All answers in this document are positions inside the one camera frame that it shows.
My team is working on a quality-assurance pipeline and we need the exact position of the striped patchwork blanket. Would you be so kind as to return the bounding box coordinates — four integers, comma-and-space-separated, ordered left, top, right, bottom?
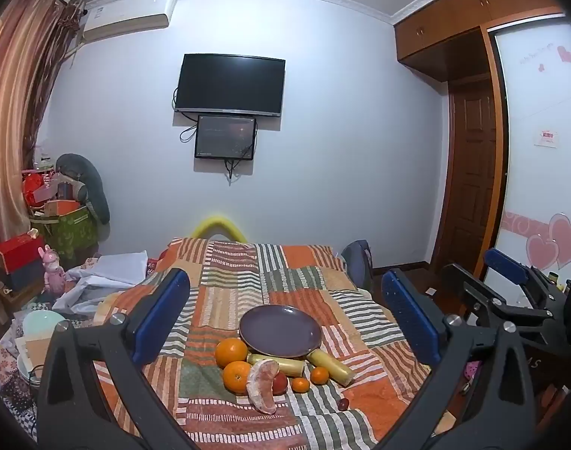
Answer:
91, 237, 450, 450

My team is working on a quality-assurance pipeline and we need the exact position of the brown wooden door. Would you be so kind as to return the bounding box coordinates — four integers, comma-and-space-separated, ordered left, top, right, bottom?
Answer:
447, 82, 499, 268

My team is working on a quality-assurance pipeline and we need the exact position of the white air conditioner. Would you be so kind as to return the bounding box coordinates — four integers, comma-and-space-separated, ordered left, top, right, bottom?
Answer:
81, 0, 177, 42

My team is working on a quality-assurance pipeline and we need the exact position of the white cloth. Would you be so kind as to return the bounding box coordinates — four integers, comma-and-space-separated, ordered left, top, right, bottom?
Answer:
67, 252, 148, 310

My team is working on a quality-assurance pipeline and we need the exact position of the black wall television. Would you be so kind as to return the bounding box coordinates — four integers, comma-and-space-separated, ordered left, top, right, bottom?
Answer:
174, 54, 286, 118

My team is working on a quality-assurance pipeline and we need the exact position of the grey long pillow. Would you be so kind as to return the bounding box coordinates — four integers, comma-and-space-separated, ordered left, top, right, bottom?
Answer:
56, 153, 111, 226

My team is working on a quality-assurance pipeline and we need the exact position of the black cable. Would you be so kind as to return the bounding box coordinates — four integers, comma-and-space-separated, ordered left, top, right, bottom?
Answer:
224, 145, 249, 183
173, 85, 198, 142

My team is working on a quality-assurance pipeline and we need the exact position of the purple plate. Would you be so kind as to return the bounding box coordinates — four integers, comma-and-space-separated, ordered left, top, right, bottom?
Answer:
239, 306, 323, 358

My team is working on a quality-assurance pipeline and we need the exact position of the mint green bowl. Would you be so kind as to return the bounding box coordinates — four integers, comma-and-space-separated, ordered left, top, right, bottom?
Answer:
22, 312, 68, 338

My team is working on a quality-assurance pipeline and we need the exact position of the large orange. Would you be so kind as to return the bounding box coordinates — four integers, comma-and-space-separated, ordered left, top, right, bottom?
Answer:
215, 338, 249, 369
222, 361, 253, 395

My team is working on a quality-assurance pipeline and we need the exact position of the red box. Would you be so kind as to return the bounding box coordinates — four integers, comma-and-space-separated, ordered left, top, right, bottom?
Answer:
0, 235, 45, 273

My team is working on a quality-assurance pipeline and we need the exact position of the striped brown curtain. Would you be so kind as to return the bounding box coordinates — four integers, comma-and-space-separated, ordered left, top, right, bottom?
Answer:
0, 0, 87, 338

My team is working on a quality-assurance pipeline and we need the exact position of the red gift bag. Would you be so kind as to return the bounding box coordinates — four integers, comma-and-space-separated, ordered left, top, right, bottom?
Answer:
22, 171, 61, 207

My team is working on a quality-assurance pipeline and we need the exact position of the green patterned box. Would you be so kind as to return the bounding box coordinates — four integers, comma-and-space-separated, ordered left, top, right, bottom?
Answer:
32, 204, 99, 268

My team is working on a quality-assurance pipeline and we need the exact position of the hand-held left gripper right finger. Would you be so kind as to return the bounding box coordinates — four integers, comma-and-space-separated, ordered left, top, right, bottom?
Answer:
374, 268, 537, 450

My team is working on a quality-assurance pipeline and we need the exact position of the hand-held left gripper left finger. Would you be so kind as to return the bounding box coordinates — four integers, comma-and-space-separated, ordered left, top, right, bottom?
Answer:
36, 268, 202, 450

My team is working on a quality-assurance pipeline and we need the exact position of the wooden overhead cabinet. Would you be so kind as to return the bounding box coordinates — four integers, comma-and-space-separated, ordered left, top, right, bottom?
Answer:
393, 0, 563, 80

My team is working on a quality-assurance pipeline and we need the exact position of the white heart-print wardrobe door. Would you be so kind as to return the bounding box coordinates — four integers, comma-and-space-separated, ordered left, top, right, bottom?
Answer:
482, 9, 571, 291

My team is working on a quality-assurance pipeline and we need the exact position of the dark box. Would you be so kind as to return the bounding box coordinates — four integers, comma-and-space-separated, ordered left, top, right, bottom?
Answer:
4, 262, 45, 291

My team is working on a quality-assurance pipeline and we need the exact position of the peeled pomelo segment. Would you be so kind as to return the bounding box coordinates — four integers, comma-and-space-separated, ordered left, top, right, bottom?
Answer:
246, 357, 281, 414

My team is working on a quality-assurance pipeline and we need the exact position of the small black wall monitor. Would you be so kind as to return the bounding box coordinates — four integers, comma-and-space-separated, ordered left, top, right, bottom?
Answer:
194, 114, 257, 161

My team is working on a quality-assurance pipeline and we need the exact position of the pink bunny toy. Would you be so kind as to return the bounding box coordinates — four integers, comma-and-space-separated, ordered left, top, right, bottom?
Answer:
42, 245, 66, 293

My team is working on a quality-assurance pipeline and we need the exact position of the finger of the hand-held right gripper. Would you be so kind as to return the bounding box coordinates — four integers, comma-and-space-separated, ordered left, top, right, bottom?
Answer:
484, 247, 570, 308
441, 264, 556, 338

